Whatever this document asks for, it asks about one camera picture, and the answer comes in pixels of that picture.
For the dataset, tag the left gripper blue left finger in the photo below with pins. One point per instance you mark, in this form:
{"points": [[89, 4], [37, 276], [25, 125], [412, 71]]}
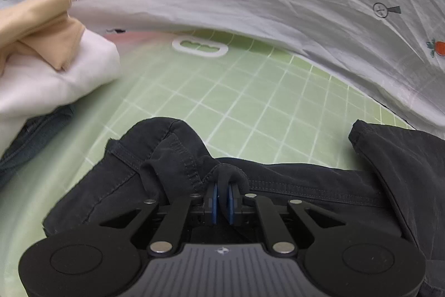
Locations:
{"points": [[211, 202]]}

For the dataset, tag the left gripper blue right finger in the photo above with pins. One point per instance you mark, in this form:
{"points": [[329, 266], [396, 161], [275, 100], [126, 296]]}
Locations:
{"points": [[234, 204]]}

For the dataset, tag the black trousers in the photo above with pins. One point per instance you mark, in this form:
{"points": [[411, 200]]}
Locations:
{"points": [[398, 190]]}

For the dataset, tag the blue folded jeans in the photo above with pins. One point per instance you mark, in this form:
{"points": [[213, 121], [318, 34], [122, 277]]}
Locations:
{"points": [[36, 133]]}

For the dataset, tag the white folded garment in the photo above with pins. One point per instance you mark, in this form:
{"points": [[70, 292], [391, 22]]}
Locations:
{"points": [[30, 87]]}

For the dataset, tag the beige folded garment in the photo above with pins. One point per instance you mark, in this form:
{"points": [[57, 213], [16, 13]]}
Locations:
{"points": [[41, 28]]}

